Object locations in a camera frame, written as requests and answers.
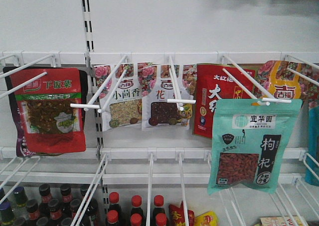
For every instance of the teal goji berry bag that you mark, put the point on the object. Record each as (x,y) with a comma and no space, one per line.
(248,143)

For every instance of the white peppercorn pouch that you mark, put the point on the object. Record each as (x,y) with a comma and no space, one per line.
(156,89)

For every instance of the white fennel seed pouch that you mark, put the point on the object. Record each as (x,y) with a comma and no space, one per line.
(123,96)

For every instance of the white T-end peg hook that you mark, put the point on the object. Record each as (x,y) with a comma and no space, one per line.
(177,95)

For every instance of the red Dahongpao tea bag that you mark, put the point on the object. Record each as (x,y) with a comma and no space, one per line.
(214,84)

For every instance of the red spouted sauce pouch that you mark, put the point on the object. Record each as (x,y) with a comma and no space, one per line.
(176,215)

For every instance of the red pickled vegetable pouch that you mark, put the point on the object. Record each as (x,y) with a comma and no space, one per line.
(46,123)

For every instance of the yellow snack bag hanging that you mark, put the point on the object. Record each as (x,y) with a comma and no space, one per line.
(283,80)

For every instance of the dark soy sauce bottle red cap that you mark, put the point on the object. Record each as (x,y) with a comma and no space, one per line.
(112,218)

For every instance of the white slotted shelf upright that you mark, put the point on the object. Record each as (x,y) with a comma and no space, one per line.
(88,30)

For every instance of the teal sweet potato noodle bag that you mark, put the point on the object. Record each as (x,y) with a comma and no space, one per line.
(313,146)

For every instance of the pink Pocky box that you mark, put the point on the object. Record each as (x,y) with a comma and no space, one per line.
(283,221)

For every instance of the white lower hook rail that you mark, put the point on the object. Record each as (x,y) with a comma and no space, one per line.
(145,153)

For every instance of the white hook rail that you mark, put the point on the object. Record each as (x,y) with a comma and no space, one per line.
(145,153)
(19,57)

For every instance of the white upper hook rail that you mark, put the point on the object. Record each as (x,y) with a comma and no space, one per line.
(19,57)

